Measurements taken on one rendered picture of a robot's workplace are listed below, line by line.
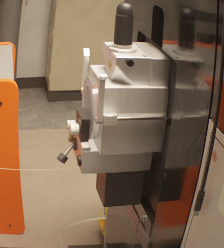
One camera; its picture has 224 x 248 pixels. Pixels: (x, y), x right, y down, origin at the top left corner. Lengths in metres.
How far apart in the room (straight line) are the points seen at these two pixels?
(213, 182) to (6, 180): 0.70
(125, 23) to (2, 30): 3.22
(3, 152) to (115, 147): 0.46
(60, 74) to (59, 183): 2.49
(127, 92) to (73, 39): 3.19
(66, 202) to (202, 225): 0.88
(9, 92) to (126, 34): 0.43
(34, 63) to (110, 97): 3.60
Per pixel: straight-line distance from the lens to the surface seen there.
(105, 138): 0.68
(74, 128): 0.70
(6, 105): 1.05
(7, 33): 3.85
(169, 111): 0.68
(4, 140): 1.09
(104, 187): 0.74
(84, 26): 3.83
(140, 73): 0.66
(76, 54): 3.88
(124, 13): 0.66
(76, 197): 1.42
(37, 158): 1.62
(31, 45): 4.19
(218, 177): 0.50
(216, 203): 0.51
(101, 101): 0.64
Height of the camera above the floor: 1.47
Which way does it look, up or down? 23 degrees down
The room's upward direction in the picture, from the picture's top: 4 degrees clockwise
